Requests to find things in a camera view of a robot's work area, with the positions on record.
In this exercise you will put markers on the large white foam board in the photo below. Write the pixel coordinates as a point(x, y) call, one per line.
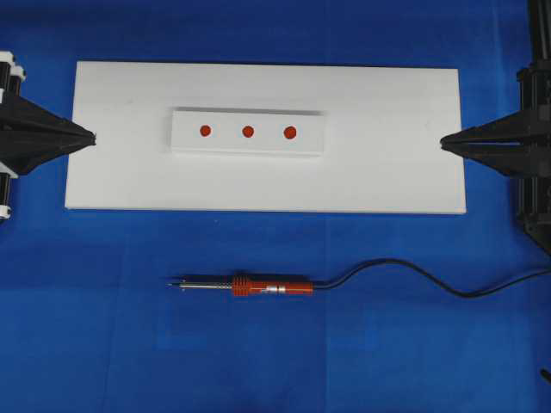
point(382, 140)

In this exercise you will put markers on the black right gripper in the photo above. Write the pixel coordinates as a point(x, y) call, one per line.
point(531, 160)

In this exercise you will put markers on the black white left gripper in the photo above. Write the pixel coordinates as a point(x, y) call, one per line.
point(21, 156)

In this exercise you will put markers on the red handled soldering iron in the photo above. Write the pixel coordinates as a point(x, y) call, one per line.
point(245, 286)

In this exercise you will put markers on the small white raised plate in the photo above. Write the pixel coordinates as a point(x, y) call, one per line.
point(248, 132)

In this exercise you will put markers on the blue table cloth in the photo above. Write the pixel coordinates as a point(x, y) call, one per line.
point(408, 314)

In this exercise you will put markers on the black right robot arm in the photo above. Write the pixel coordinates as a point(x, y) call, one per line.
point(539, 25)

